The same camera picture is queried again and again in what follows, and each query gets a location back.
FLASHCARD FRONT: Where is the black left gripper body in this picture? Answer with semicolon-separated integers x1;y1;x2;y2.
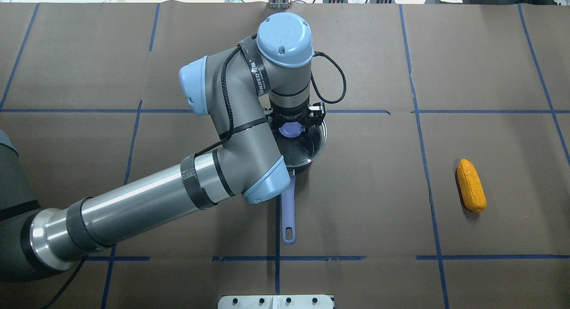
269;104;309;128

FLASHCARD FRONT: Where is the glass lid blue knob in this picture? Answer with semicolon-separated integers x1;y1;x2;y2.
275;122;328;167

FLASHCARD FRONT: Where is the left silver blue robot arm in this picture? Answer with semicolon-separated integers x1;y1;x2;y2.
1;12;319;282

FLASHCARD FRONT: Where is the yellow corn cob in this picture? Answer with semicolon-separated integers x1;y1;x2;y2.
456;159;487;212

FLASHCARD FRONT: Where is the dark blue saucepan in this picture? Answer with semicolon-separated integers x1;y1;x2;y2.
276;120;328;245

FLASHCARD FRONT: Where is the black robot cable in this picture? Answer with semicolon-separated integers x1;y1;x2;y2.
310;51;347;105

